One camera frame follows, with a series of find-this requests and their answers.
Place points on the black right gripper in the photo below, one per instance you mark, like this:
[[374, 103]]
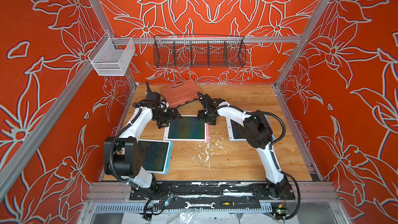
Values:
[[205, 102]]

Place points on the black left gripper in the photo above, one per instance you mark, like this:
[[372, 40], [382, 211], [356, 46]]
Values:
[[170, 117]]

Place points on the pink framed writing tablet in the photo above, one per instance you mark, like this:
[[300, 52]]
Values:
[[187, 128]]

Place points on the blue framed tablet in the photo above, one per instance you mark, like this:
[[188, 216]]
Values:
[[156, 155], [236, 130]]

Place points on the blue framed front tablet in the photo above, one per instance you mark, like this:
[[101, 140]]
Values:
[[156, 155]]

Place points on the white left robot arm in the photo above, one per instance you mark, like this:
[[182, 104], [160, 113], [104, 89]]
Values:
[[122, 157]]

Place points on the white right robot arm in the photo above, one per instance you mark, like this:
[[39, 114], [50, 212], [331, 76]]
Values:
[[276, 179]]

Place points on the red plastic tool case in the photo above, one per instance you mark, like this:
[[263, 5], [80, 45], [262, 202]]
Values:
[[181, 94]]

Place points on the silver open-end wrench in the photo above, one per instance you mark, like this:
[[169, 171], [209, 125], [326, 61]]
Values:
[[191, 205]]

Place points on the black wire wall basket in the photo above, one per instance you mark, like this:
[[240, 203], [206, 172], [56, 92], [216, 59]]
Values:
[[199, 51]]

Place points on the clear plastic wall bin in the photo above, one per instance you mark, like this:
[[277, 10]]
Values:
[[112, 56]]

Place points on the yellow handled screwdriver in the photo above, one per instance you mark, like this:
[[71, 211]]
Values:
[[231, 203]]

